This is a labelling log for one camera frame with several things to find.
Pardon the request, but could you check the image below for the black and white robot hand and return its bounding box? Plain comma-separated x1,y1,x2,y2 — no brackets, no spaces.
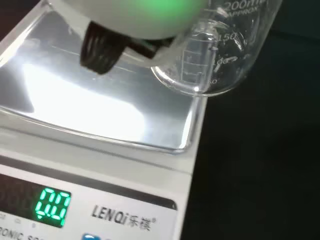
46,0,213,75

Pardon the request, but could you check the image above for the white electronic balance steel pan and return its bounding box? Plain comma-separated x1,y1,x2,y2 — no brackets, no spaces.
0,3,208,240

